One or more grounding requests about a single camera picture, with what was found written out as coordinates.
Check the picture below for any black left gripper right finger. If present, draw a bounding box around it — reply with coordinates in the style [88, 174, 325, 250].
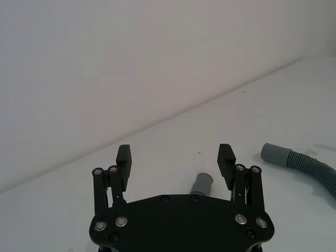
[217, 143, 265, 212]

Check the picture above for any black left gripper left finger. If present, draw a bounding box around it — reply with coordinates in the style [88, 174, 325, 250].
[92, 144, 133, 215]

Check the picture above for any grey hose end cuff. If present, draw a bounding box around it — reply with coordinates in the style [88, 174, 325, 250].
[190, 172, 214, 196]

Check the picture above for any grey corrugated hose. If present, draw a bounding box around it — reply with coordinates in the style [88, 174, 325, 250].
[260, 143, 336, 201]

